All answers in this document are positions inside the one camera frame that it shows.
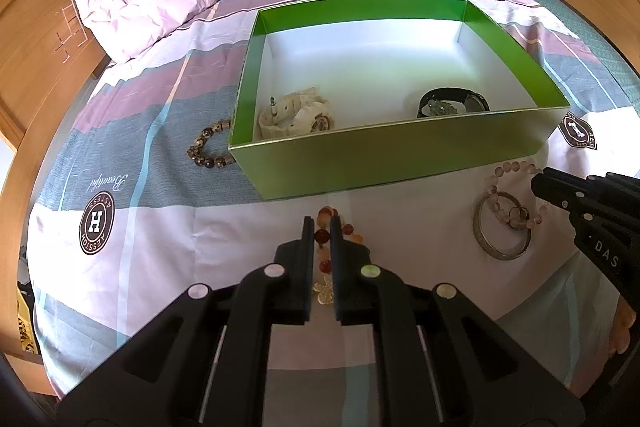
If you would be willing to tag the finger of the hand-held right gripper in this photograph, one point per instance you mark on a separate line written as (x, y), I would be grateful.
(600, 186)
(555, 192)

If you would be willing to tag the silver bangle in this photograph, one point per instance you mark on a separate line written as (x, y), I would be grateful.
(480, 232)

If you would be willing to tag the wooden headboard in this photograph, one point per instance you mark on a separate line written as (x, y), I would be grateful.
(35, 32)

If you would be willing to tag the black wristwatch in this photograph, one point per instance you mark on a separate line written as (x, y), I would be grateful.
(475, 99)

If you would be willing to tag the yellow black bag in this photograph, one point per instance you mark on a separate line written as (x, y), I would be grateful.
(24, 327)

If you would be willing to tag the person's right hand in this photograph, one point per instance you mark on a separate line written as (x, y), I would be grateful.
(627, 327)

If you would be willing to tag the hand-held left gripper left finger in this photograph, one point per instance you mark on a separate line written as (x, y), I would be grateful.
(306, 267)

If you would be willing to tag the patchwork printed blanket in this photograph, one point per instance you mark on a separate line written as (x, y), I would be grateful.
(150, 82)

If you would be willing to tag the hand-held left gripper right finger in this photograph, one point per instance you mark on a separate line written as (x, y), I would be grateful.
(337, 267)

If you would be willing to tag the green cardboard box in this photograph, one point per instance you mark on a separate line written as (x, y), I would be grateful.
(375, 157)

